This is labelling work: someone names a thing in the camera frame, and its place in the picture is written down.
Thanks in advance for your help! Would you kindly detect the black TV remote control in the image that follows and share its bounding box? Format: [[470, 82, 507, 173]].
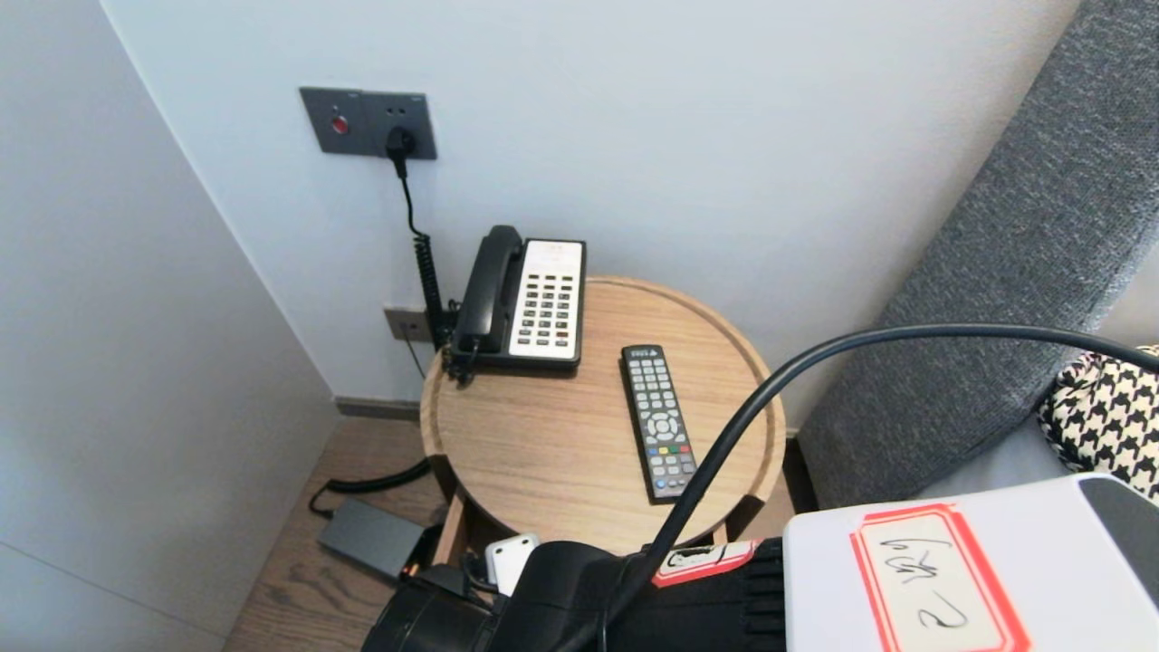
[[620, 344, 700, 505]]

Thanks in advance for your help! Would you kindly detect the round wooden bedside table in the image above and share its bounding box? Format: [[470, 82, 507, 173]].
[[418, 276, 787, 555]]

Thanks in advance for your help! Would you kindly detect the grey power adapter box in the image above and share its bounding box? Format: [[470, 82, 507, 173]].
[[317, 500, 428, 580]]

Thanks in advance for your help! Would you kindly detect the grey switch plate red button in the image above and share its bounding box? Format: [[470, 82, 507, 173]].
[[300, 88, 368, 158]]

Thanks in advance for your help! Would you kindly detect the smooth black arm cable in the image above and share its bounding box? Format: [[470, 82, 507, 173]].
[[557, 323, 1159, 652]]

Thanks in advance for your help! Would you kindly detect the grey wall socket plate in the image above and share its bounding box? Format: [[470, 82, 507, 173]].
[[360, 92, 438, 162]]

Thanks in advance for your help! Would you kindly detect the curved front wooden drawer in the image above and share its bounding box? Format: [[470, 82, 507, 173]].
[[433, 489, 736, 567]]

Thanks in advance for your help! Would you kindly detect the black telephone handset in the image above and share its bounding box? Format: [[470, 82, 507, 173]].
[[451, 226, 523, 356]]

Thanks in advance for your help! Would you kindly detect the black coiled power cable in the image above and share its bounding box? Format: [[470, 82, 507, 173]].
[[310, 129, 449, 522]]

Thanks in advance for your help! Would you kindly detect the small grey wall jack plate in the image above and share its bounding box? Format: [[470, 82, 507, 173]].
[[383, 307, 436, 346]]

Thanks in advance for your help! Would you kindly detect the grey fabric headboard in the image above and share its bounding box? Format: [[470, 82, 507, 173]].
[[797, 0, 1159, 508]]

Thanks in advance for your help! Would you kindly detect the black white houndstooth pillow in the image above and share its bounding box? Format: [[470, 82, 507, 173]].
[[1037, 344, 1159, 503]]

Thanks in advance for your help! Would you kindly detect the white bed sheet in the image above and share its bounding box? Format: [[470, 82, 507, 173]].
[[915, 418, 1078, 499]]

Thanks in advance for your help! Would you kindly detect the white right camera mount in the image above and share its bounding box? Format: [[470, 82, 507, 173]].
[[484, 532, 541, 596]]

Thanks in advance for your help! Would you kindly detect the black curly handset cord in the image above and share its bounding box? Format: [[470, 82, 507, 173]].
[[442, 337, 479, 386]]

